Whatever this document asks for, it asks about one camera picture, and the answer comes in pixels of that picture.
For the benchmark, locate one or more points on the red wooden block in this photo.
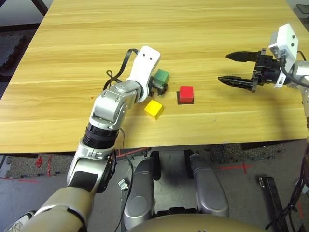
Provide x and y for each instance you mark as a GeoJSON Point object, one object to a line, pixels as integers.
{"type": "Point", "coordinates": [186, 94]}

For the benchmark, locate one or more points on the small red floor object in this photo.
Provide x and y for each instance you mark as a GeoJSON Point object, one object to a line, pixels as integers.
{"type": "Point", "coordinates": [39, 161]}

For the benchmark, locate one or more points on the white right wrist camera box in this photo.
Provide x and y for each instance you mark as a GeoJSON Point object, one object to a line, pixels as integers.
{"type": "Point", "coordinates": [285, 38]}

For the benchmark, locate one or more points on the grey right robot leg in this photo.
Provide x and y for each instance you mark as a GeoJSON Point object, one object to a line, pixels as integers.
{"type": "Point", "coordinates": [210, 191]}

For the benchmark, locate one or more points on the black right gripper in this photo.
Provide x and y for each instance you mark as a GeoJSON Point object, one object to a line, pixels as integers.
{"type": "Point", "coordinates": [266, 70]}

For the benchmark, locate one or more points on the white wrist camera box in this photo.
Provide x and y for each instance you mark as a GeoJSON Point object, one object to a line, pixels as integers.
{"type": "Point", "coordinates": [285, 38]}
{"type": "Point", "coordinates": [144, 67]}

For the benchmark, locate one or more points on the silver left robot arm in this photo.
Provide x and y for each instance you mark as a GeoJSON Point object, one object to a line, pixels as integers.
{"type": "Point", "coordinates": [108, 106]}

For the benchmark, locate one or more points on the black bar on floor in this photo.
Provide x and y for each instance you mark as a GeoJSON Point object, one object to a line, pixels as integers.
{"type": "Point", "coordinates": [272, 195]}

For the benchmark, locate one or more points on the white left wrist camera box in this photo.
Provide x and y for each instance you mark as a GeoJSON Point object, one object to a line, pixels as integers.
{"type": "Point", "coordinates": [144, 67]}

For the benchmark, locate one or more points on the grey robot leg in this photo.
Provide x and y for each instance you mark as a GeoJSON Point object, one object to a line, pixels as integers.
{"type": "Point", "coordinates": [141, 191]}
{"type": "Point", "coordinates": [210, 191]}

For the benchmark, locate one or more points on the black foam puzzle mat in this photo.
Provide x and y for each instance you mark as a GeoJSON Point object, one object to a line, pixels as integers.
{"type": "Point", "coordinates": [10, 52]}

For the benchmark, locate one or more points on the small silver floor bracket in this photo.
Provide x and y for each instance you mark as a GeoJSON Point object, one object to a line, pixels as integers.
{"type": "Point", "coordinates": [123, 184]}

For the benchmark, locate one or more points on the black square table marker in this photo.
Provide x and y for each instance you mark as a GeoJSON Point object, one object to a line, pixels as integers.
{"type": "Point", "coordinates": [186, 103]}

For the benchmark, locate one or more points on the black support bar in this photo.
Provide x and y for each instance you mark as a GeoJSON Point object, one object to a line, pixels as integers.
{"type": "Point", "coordinates": [156, 165]}

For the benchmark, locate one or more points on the yellow wooden block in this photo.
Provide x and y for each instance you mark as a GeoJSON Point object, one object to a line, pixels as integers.
{"type": "Point", "coordinates": [153, 108]}

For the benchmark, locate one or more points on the green wooden block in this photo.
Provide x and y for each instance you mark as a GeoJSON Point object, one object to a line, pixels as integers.
{"type": "Point", "coordinates": [162, 75]}

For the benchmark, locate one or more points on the white sneaker shoe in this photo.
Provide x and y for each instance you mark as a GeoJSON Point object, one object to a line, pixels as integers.
{"type": "Point", "coordinates": [19, 222]}

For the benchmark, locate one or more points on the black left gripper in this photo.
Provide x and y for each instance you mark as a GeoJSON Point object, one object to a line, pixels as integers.
{"type": "Point", "coordinates": [152, 85]}

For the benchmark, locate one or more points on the dark speckled floor mat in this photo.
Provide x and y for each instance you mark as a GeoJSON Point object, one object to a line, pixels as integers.
{"type": "Point", "coordinates": [241, 152]}

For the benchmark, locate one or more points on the beige robot torso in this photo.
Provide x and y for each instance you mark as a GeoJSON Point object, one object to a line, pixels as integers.
{"type": "Point", "coordinates": [193, 224]}

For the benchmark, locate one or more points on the grey left robot leg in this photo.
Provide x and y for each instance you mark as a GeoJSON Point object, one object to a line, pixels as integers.
{"type": "Point", "coordinates": [141, 191]}

